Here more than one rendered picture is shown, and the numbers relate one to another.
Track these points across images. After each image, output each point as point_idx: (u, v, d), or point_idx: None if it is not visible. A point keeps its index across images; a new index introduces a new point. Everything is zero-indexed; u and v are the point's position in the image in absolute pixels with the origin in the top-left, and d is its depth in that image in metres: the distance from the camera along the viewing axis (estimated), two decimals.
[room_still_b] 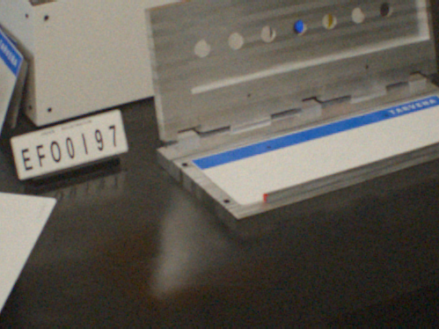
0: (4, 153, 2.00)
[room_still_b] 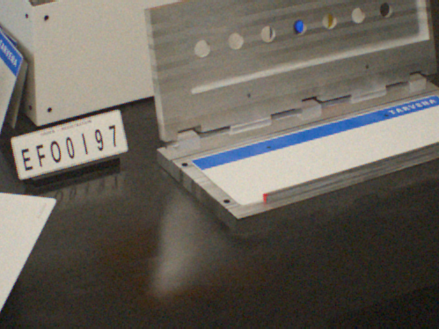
0: (4, 153, 2.00)
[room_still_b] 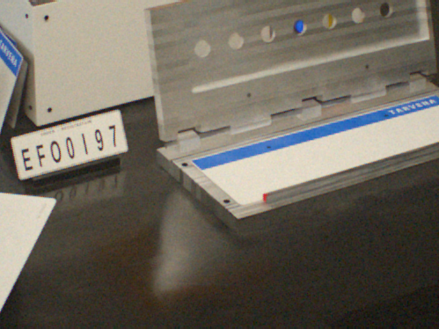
0: (4, 153, 2.00)
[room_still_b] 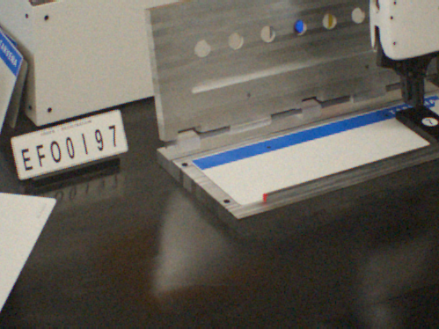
0: (4, 153, 2.00)
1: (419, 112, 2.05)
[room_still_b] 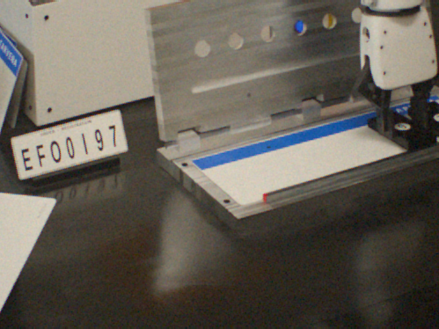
0: (4, 153, 2.00)
1: (430, 108, 2.06)
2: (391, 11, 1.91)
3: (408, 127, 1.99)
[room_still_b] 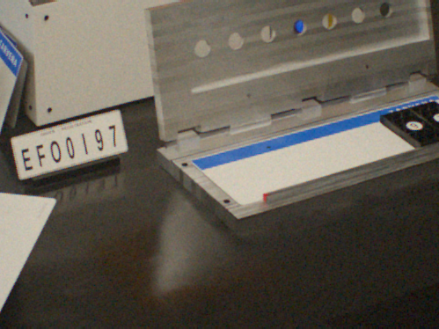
0: (4, 153, 2.00)
1: (430, 108, 2.06)
2: None
3: (420, 126, 2.00)
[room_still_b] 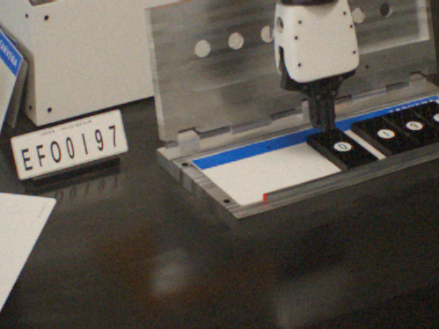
0: (4, 153, 2.00)
1: (430, 108, 2.06)
2: (306, 0, 1.83)
3: (420, 126, 2.00)
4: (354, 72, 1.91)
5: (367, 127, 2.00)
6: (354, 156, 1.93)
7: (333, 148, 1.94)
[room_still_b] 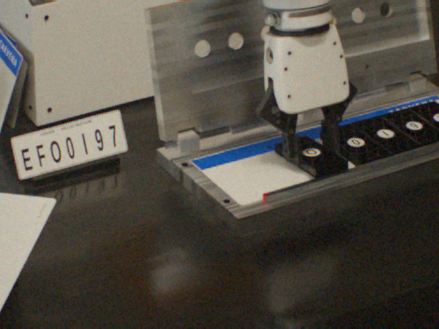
0: (4, 153, 2.00)
1: (430, 108, 2.06)
2: (296, 31, 1.84)
3: (420, 126, 2.00)
4: (356, 90, 1.93)
5: (367, 127, 2.00)
6: (367, 151, 1.94)
7: (347, 143, 1.95)
